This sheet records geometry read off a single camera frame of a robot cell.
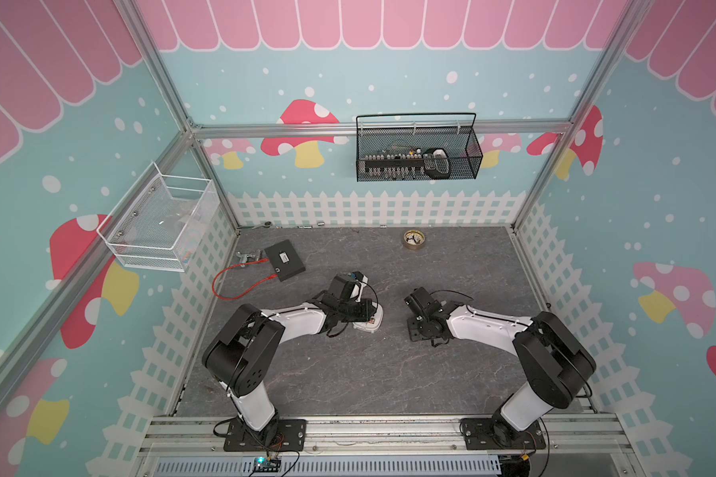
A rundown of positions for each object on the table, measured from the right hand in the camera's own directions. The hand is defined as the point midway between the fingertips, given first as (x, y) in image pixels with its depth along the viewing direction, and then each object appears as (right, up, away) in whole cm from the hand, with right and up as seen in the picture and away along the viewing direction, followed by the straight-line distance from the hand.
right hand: (417, 328), depth 93 cm
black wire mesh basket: (+11, +55, +1) cm, 56 cm away
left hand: (-13, +5, -1) cm, 14 cm away
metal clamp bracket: (-61, +22, +17) cm, 66 cm away
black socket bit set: (-8, +50, -3) cm, 51 cm away
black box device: (-46, +21, +15) cm, 53 cm away
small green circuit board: (-41, -29, -20) cm, 54 cm away
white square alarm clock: (-14, +2, -2) cm, 14 cm away
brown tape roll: (+3, +29, +23) cm, 37 cm away
